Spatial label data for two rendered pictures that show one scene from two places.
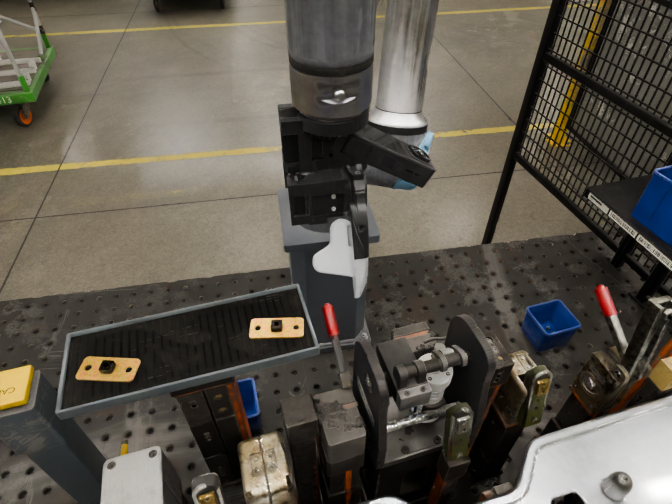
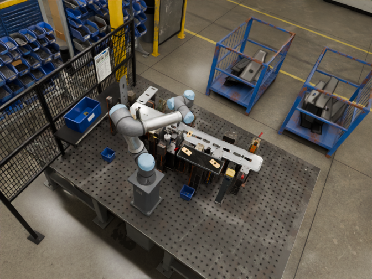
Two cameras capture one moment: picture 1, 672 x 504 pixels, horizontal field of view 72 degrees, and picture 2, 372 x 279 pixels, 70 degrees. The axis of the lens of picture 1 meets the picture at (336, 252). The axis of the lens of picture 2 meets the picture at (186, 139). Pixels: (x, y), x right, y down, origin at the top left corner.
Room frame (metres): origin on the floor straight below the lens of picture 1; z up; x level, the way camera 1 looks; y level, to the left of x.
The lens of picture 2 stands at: (1.57, 0.85, 2.87)
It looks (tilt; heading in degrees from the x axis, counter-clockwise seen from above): 49 degrees down; 215
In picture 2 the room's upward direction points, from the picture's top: 10 degrees clockwise
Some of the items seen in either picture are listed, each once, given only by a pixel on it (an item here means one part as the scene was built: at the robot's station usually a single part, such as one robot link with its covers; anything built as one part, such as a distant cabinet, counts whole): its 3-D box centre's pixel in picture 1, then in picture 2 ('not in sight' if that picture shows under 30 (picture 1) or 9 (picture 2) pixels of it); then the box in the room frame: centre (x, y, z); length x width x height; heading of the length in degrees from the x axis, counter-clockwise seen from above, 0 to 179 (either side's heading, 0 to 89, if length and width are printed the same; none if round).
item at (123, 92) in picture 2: not in sight; (123, 91); (0.36, -0.80, 1.17); 0.12 x 0.01 x 0.34; 17
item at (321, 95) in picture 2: not in sight; (326, 100); (-2.26, 0.58, 0.47); 1.20 x 0.80 x 0.95; 11
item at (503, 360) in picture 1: (465, 412); (157, 145); (0.44, -0.25, 0.91); 0.07 x 0.05 x 0.42; 17
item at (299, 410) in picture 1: (304, 463); (187, 160); (0.34, 0.06, 0.90); 0.05 x 0.05 x 0.40; 17
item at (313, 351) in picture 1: (192, 344); (200, 159); (0.42, 0.22, 1.16); 0.37 x 0.14 x 0.02; 107
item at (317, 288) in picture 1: (326, 272); (146, 190); (0.82, 0.02, 0.90); 0.21 x 0.21 x 0.40; 10
